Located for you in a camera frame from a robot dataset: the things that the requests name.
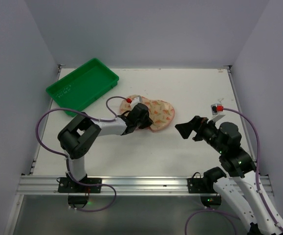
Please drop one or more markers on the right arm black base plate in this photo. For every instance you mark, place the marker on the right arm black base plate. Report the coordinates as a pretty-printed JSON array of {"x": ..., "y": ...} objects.
[{"x": 197, "y": 184}]

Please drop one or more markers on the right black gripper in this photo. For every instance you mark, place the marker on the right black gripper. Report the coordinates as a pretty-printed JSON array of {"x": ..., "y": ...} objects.
[{"x": 196, "y": 128}]

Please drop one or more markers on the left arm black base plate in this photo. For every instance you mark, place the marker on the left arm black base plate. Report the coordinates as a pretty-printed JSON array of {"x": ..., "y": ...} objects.
[{"x": 67, "y": 185}]

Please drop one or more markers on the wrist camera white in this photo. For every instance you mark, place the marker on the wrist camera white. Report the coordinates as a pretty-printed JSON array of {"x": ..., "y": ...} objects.
[
  {"x": 134, "y": 101},
  {"x": 217, "y": 111}
]

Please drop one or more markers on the green plastic tray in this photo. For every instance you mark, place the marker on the green plastic tray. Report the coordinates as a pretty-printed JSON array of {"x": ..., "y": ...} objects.
[{"x": 82, "y": 86}]

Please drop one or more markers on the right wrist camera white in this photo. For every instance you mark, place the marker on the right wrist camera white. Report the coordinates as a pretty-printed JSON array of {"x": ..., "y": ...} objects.
[{"x": 217, "y": 111}]

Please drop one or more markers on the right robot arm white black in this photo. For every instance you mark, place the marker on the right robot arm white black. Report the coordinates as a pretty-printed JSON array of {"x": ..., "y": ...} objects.
[{"x": 236, "y": 181}]

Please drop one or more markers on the aluminium mounting rail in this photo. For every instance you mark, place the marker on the aluminium mounting rail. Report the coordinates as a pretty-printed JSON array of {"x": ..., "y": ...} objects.
[{"x": 124, "y": 186}]

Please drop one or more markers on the carrot print laundry bag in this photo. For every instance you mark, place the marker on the carrot print laundry bag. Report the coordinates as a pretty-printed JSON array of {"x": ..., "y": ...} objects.
[{"x": 161, "y": 112}]

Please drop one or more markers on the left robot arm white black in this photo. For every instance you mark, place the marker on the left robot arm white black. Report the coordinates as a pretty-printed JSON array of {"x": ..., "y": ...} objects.
[{"x": 79, "y": 135}]

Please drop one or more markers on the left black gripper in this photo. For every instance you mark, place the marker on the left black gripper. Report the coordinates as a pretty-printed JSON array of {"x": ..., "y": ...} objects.
[{"x": 143, "y": 119}]

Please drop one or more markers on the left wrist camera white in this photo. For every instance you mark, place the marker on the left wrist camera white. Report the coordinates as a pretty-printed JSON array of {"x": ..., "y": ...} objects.
[{"x": 134, "y": 101}]

